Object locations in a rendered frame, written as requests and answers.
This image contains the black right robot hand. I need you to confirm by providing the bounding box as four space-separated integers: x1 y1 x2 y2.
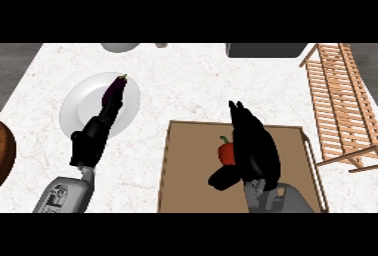
207 100 284 192

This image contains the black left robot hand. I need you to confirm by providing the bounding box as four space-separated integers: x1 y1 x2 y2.
68 97 124 169

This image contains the red bell pepper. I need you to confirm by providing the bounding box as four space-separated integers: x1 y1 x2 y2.
217 135 238 167

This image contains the brown wooden tray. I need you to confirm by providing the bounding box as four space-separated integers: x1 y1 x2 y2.
157 120 331 214

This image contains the wooden tiered shelf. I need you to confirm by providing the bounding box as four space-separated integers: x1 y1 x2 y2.
298 43 378 174

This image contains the white round plate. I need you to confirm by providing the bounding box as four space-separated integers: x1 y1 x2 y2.
59 72 142 140

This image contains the dark purple eggplant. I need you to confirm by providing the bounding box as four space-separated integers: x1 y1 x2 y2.
100 74 129 108

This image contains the brown round wooden object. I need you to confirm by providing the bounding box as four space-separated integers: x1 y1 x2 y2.
0 121 18 187

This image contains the grey round bowl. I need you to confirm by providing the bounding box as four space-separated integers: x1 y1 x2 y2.
99 43 142 54

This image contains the dark grey rectangular appliance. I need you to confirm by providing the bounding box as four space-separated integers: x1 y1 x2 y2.
225 43 309 59

